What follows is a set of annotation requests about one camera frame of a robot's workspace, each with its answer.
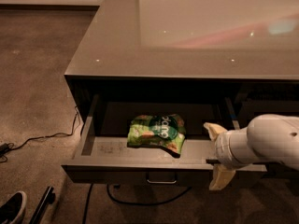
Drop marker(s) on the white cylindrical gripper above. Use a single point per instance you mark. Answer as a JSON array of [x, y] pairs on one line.
[[222, 147]]

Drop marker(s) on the grey drawer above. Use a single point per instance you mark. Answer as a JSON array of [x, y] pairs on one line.
[[103, 156]]

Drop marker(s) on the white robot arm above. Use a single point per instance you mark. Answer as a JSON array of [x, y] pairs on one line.
[[267, 138]]

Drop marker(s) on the grey drawer cabinet counter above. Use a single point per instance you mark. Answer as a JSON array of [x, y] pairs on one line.
[[191, 51]]

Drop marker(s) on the green snack bag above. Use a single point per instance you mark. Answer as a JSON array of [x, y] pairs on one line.
[[166, 131]]

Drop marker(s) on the black metal bar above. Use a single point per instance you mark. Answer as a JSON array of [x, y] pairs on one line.
[[47, 199]]

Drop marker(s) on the black power adapter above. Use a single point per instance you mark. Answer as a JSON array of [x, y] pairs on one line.
[[4, 148]]

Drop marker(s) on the black and white shoe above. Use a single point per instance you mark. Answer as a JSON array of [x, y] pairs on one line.
[[13, 210]]

